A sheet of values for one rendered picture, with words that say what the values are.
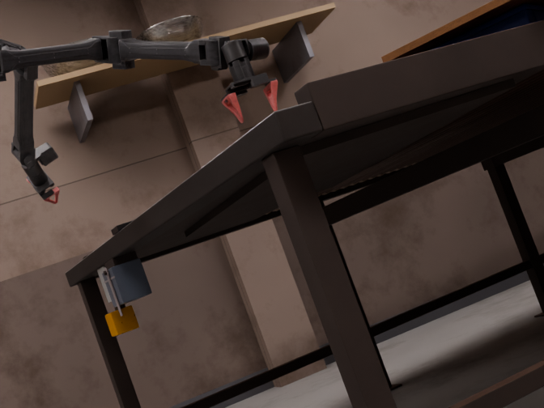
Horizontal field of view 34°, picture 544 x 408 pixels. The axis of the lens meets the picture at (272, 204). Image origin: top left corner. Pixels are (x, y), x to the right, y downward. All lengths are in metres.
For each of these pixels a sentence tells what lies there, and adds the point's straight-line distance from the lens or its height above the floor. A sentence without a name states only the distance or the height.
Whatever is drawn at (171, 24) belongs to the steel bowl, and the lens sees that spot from 4.96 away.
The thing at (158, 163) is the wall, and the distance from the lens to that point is 5.30.
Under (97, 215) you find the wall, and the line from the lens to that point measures 5.19.
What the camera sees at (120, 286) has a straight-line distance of 2.85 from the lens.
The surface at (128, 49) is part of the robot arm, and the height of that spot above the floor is 1.37.
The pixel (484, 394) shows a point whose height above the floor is 0.27.
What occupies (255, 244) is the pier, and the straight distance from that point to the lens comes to 5.19.
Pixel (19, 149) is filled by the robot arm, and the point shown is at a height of 1.34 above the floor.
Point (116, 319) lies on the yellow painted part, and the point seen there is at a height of 0.67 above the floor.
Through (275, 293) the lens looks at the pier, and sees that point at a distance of 5.19.
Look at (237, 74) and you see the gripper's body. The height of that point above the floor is 1.14.
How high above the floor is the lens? 0.65
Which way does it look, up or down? 4 degrees up
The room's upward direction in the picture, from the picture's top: 20 degrees counter-clockwise
